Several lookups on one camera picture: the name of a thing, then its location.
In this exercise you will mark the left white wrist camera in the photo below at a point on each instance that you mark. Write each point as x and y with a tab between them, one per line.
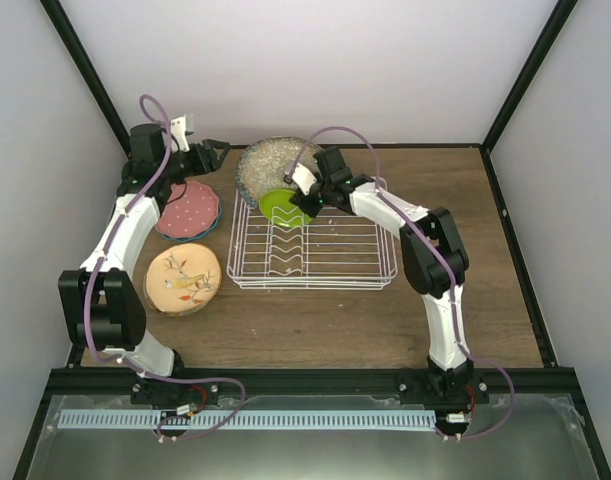
181	128

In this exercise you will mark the beige bird pattern plate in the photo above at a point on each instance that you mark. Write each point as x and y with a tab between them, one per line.
182	279

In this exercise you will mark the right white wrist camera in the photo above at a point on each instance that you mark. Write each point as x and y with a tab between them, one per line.
304	178

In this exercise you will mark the right black frame post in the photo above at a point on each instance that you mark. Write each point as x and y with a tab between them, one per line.
546	39

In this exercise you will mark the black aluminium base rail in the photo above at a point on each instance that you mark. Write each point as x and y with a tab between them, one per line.
257	382

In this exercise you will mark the white wire dish rack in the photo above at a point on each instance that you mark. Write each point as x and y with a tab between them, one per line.
335	251

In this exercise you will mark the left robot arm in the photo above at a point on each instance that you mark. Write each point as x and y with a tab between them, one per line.
102	309

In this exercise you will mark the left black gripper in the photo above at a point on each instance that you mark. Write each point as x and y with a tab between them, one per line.
208	156

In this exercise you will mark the blue polka dot plate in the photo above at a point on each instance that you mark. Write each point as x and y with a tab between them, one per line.
210	230

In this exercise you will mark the pink polka dot plate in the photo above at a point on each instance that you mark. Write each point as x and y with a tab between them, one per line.
192	211

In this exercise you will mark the lime green small plate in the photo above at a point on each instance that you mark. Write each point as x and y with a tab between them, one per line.
277	205

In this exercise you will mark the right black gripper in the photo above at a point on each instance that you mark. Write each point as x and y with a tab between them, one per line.
301	202

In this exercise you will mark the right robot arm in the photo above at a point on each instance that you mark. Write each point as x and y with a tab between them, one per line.
434	257

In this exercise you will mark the white slotted cable duct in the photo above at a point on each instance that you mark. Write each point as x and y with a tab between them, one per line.
407	420

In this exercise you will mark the black frame post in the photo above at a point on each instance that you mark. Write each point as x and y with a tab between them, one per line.
546	39
78	54

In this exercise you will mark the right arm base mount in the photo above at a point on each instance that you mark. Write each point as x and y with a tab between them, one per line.
436	389

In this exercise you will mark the large speckled grey plate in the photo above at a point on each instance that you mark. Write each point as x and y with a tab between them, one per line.
261	167

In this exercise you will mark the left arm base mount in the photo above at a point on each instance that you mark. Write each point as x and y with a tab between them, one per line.
160	394

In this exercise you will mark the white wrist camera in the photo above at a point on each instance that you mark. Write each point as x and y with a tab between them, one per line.
304	178
181	128

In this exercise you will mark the left black frame post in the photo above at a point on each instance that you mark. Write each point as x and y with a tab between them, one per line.
78	54

